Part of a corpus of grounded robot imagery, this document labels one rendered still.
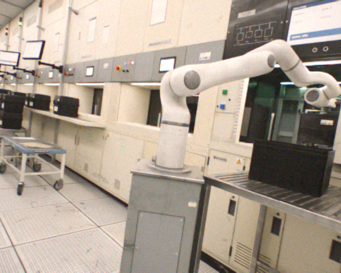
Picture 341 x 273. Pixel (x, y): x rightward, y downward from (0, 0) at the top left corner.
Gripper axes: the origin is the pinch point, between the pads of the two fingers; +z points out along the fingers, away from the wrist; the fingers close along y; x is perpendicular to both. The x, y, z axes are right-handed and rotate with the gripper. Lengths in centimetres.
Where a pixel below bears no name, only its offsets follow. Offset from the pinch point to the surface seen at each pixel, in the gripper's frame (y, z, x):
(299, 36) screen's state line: -12.3, -30.3, 32.6
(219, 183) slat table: -8, -92, -44
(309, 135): -4.6, -10.1, -20.1
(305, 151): 14, -72, -27
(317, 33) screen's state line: -3.6, -30.4, 32.5
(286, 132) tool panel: -44, 58, -20
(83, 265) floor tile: -90, -101, -119
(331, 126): 6.2, -11.5, -13.8
